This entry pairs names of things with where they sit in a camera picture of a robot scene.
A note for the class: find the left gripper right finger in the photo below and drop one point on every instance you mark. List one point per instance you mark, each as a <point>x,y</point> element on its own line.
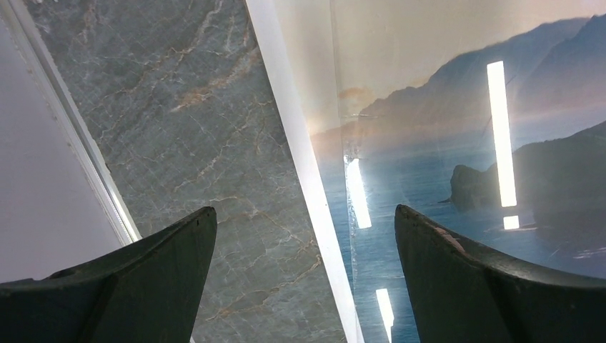
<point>464,291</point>

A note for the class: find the aluminium rail frame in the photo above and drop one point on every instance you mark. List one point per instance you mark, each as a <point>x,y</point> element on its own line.
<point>66,114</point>

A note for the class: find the landscape photo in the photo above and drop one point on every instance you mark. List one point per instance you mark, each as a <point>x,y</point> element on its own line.
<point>426,118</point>

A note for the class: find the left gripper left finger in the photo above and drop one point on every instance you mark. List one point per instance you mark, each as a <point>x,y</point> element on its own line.
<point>147,291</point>

